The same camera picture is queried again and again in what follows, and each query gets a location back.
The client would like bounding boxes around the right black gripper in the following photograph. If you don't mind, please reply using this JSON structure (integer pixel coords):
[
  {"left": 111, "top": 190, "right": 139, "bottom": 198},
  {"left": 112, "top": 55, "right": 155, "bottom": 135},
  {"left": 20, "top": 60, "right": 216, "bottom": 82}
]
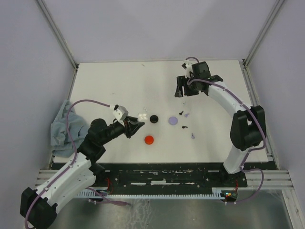
[{"left": 174, "top": 75, "right": 199, "bottom": 98}]

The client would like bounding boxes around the white earbud charging case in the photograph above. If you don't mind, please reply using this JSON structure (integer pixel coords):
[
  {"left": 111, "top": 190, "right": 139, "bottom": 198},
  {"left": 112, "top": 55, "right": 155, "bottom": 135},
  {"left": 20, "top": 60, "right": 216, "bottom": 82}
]
[{"left": 138, "top": 113, "right": 148, "bottom": 121}]

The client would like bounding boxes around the purple earbud charging case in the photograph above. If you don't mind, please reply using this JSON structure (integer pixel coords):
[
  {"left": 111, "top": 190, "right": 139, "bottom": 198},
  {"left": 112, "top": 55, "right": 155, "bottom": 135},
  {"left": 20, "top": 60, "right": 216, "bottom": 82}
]
[{"left": 168, "top": 116, "right": 178, "bottom": 125}]

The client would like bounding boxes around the white slotted cable duct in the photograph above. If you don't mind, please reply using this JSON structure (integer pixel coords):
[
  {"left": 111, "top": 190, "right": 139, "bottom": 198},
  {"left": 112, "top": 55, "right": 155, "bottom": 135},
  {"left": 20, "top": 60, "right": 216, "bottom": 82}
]
[{"left": 76, "top": 187, "right": 227, "bottom": 198}]

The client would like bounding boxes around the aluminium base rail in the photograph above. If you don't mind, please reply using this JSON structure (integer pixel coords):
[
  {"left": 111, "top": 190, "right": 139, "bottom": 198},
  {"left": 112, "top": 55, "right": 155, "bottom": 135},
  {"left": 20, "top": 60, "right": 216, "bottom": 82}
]
[{"left": 35, "top": 168, "right": 291, "bottom": 190}]

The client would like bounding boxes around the red earbud charging case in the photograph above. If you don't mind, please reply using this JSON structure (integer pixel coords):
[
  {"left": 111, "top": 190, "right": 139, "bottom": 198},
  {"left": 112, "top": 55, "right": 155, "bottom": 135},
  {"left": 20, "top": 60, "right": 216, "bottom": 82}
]
[{"left": 144, "top": 135, "right": 154, "bottom": 145}]

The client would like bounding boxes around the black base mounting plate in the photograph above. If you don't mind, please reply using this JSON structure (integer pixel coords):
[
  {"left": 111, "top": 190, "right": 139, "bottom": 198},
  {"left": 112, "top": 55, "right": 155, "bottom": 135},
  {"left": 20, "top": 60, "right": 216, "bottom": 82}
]
[{"left": 93, "top": 163, "right": 247, "bottom": 188}]

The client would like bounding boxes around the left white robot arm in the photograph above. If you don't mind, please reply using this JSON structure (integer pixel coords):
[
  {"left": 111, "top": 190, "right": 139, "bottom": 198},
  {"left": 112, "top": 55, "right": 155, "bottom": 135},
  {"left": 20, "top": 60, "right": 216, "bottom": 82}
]
[{"left": 20, "top": 116, "right": 145, "bottom": 229}]

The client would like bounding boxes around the blue-grey cloth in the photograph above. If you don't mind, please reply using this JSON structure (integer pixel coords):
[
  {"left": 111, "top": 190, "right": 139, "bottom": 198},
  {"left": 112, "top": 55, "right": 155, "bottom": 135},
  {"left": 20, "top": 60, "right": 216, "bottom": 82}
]
[{"left": 50, "top": 100, "right": 89, "bottom": 158}]

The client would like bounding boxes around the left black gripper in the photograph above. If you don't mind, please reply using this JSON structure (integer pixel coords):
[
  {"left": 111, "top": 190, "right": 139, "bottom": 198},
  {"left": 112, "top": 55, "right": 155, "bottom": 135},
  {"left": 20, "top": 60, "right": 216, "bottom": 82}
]
[{"left": 100, "top": 115, "right": 145, "bottom": 145}]

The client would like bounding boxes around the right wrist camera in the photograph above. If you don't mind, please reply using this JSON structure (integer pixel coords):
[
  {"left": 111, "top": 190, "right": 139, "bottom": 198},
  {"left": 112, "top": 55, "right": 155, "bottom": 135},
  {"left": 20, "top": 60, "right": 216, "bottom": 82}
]
[{"left": 182, "top": 60, "right": 193, "bottom": 78}]

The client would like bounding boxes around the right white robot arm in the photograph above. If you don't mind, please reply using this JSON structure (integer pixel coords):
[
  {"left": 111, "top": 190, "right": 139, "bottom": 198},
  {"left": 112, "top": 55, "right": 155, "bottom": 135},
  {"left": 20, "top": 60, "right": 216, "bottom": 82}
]
[{"left": 174, "top": 57, "right": 266, "bottom": 187}]

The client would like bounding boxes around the aluminium frame post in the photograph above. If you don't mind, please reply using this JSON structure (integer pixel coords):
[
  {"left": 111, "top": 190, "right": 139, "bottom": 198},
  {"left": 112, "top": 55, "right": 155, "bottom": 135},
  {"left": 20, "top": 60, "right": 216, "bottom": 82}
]
[
  {"left": 35, "top": 0, "right": 79, "bottom": 70},
  {"left": 243, "top": 0, "right": 286, "bottom": 68}
]

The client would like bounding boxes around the black earbud charging case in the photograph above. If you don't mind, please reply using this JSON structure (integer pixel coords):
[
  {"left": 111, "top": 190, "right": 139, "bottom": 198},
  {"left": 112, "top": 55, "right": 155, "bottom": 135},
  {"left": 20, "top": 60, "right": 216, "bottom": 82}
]
[{"left": 150, "top": 114, "right": 159, "bottom": 124}]

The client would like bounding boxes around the left aluminium frame post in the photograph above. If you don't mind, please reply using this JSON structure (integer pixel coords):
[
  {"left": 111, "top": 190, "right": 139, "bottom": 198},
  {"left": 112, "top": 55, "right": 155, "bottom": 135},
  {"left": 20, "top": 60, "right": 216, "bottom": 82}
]
[{"left": 35, "top": 0, "right": 79, "bottom": 70}]

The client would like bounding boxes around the right aluminium frame post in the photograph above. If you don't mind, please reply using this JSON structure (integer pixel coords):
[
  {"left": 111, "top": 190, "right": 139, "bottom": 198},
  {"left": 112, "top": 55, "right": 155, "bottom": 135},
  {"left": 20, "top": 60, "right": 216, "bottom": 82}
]
[{"left": 243, "top": 0, "right": 286, "bottom": 68}]

